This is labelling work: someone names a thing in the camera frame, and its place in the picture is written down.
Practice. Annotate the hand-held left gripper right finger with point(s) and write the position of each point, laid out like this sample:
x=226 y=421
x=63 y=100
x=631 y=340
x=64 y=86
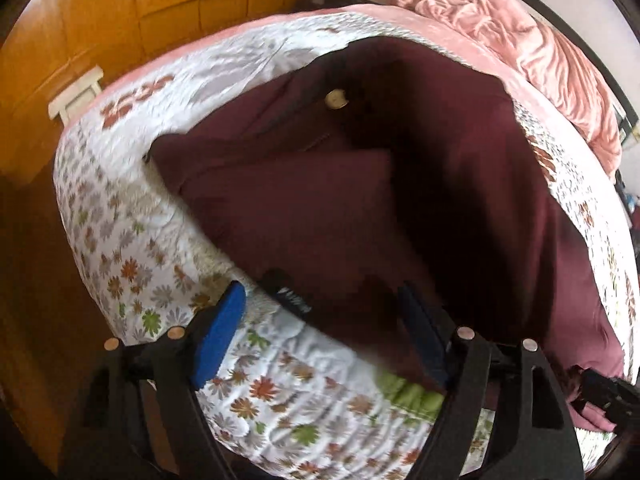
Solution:
x=425 y=340

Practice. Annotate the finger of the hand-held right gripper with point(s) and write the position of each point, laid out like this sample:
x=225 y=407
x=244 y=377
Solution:
x=607 y=397

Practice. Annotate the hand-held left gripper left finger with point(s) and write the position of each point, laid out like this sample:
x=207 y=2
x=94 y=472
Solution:
x=220 y=340

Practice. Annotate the maroon pants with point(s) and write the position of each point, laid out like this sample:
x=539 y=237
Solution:
x=300 y=210

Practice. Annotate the white floral quilt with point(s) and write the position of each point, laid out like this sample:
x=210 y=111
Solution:
x=125 y=240

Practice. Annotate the blue plastic bag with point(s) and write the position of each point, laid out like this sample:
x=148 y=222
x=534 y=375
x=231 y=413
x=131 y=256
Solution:
x=631 y=204

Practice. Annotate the white stool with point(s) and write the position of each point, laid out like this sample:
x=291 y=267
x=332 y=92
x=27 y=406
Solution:
x=75 y=97

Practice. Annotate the pink bed sheet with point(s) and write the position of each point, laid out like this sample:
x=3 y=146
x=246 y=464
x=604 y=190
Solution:
x=465 y=42

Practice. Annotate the pink fleece blanket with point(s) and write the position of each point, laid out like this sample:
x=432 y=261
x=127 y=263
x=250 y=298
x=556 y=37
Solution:
x=525 y=25

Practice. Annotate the dark bed headboard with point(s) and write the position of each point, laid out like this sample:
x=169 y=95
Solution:
x=580 y=42

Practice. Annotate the wooden wardrobe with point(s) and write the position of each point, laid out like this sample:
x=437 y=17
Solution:
x=100 y=10

